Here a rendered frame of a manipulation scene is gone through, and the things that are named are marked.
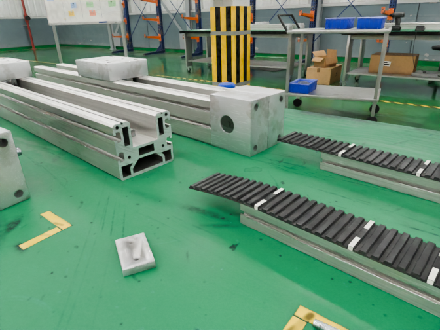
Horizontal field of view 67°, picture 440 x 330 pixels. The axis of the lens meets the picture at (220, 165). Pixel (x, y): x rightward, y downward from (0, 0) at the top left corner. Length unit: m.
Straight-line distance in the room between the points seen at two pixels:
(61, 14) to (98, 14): 0.75
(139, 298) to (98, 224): 0.13
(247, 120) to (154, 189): 0.19
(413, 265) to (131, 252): 0.25
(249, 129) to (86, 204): 0.27
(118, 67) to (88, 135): 0.33
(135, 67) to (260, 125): 0.42
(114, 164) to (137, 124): 0.09
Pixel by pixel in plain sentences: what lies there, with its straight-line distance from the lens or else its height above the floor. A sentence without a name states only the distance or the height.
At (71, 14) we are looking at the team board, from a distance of 6.59.
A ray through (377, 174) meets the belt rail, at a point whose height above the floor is 0.79.
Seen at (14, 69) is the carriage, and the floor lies 0.89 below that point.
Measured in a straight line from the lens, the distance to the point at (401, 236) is 0.34.
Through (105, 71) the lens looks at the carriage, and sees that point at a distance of 0.84.
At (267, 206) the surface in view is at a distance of 0.35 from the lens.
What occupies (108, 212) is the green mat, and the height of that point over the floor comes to 0.78.
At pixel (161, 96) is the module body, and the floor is 0.85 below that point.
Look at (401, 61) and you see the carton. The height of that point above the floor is 0.38.
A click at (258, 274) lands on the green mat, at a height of 0.78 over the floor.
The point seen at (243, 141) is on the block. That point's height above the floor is 0.81.
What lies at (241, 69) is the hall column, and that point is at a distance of 3.85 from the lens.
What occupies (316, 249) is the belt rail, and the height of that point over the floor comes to 0.79.
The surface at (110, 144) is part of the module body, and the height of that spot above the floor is 0.83.
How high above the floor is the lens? 0.99
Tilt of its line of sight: 24 degrees down
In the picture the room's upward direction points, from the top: 2 degrees counter-clockwise
